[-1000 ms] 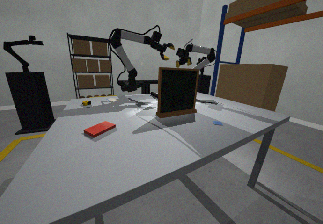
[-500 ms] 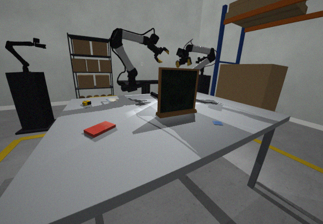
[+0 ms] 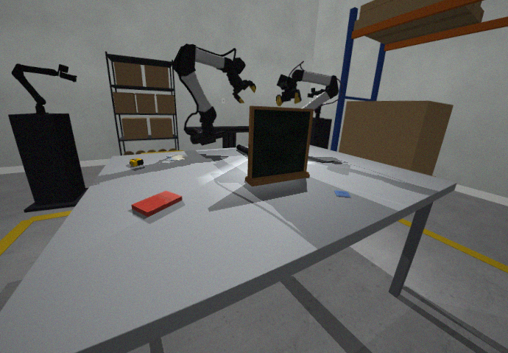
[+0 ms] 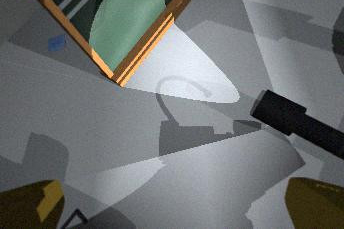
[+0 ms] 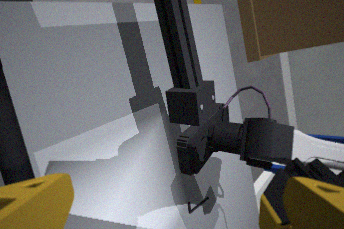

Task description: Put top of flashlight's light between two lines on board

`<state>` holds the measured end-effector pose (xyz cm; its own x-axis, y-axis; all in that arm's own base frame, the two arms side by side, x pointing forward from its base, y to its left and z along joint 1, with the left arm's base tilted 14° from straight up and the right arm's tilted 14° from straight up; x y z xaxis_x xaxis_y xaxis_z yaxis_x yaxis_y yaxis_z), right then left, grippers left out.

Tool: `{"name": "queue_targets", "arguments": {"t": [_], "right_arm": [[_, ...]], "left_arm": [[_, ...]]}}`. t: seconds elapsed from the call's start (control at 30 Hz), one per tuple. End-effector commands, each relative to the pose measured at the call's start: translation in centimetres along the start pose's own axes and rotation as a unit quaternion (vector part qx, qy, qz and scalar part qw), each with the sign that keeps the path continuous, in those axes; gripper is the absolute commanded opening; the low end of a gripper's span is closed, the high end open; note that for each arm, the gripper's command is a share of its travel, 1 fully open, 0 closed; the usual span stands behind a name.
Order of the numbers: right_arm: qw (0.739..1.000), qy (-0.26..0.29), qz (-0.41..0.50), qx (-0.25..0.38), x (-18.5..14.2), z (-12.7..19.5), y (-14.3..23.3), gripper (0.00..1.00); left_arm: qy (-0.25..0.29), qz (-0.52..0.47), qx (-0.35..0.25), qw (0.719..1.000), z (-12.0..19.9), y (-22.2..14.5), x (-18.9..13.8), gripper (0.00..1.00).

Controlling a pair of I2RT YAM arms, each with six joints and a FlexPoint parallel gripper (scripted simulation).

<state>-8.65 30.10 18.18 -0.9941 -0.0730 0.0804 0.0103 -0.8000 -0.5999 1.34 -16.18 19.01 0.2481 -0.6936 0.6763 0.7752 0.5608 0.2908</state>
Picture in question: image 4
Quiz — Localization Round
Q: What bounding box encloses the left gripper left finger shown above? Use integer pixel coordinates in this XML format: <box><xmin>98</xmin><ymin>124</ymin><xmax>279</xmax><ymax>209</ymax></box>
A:
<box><xmin>0</xmin><ymin>180</ymin><xmax>65</xmax><ymax>229</ymax></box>

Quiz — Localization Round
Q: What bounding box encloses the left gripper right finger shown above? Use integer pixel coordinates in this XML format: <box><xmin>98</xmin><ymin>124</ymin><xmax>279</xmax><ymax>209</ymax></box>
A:
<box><xmin>285</xmin><ymin>177</ymin><xmax>344</xmax><ymax>229</ymax></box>

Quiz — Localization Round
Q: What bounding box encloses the black l-shaped bar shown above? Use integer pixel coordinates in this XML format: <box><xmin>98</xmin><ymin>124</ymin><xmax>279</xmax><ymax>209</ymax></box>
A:
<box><xmin>60</xmin><ymin>209</ymin><xmax>87</xmax><ymax>229</ymax></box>

